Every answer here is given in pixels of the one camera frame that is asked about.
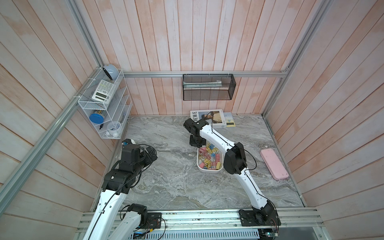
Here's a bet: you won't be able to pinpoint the white storage box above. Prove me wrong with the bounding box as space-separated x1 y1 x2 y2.
197 142 224 173

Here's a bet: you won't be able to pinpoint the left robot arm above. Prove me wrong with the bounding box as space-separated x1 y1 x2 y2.
84 139 166 240

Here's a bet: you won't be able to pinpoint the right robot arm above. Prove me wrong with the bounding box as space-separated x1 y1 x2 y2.
184 119 281 229

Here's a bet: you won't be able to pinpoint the white Loewe book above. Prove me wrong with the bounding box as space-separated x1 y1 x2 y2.
190 110 227 128

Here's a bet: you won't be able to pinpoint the small yellow book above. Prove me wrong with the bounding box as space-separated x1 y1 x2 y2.
224 112 236 128

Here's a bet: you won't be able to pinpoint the papers in mesh basket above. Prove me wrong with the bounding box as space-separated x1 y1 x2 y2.
183 81 223 89

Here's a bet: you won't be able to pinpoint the blue lid container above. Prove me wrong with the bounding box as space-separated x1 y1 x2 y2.
89 110 106 125

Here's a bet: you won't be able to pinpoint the white calculator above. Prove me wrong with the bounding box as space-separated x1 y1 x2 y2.
92 80 117 105

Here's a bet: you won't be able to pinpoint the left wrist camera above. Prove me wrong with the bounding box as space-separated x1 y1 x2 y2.
122 139 136 146

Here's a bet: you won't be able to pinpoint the black mesh wall basket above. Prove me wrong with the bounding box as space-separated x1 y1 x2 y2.
182 74 237 101

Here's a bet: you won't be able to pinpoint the white wire shelf rack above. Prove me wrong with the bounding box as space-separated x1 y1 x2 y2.
78 68 133 140

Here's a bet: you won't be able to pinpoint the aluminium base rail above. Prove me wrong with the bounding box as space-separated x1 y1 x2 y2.
74 207 331 240

